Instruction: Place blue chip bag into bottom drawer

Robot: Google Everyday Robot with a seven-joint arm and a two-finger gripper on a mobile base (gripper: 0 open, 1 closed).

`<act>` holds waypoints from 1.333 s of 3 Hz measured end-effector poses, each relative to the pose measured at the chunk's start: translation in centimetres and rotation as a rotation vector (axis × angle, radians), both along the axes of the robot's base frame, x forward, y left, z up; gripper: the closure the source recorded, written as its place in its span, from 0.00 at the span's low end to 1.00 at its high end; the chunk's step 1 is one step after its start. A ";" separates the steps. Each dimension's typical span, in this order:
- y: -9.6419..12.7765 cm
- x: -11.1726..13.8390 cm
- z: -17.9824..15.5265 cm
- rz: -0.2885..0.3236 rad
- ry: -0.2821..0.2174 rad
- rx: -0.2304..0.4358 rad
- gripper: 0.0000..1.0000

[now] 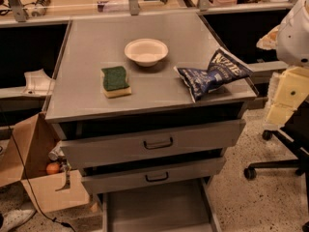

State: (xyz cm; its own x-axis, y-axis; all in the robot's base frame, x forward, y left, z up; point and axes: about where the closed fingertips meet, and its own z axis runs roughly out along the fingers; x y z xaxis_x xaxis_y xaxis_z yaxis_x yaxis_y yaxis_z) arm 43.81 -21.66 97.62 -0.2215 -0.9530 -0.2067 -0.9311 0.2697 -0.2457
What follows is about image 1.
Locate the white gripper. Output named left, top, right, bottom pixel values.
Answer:
left=256, top=0, right=309, bottom=126

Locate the blue chip bag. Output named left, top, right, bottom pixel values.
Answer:
left=174, top=47, right=252, bottom=102

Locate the grey metal drawer cabinet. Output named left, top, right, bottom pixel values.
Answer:
left=44, top=11, right=259, bottom=232

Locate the bottom grey drawer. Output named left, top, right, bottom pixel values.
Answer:
left=102, top=178, right=222, bottom=232

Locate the grey drawer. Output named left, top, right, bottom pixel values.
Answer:
left=60, top=119, right=245, bottom=168
left=102, top=178, right=222, bottom=232
left=81, top=157, right=226, bottom=193

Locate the top grey drawer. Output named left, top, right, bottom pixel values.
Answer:
left=60, top=119, right=245, bottom=168

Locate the middle grey drawer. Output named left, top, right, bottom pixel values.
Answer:
left=81, top=157, right=226, bottom=193

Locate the black office chair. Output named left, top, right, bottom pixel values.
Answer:
left=243, top=98, right=309, bottom=232

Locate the white paper bowl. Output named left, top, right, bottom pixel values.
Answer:
left=125, top=39, right=169, bottom=67

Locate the green and yellow sponge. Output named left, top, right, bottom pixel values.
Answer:
left=101, top=66, right=131, bottom=99

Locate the metal tool in box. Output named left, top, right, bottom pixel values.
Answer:
left=58, top=160, right=71, bottom=191

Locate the small can in box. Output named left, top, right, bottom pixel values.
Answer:
left=48, top=145, right=65, bottom=160

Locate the orange fruit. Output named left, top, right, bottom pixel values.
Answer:
left=46, top=162, right=60, bottom=175

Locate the brown cardboard box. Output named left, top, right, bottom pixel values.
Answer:
left=0, top=113, right=90, bottom=213

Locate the white shoe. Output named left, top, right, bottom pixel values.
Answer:
left=0, top=209, right=36, bottom=232

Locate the white plastic bracket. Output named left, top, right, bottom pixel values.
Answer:
left=22, top=70, right=55, bottom=97

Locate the black floor cable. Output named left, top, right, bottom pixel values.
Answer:
left=0, top=104, right=78, bottom=232

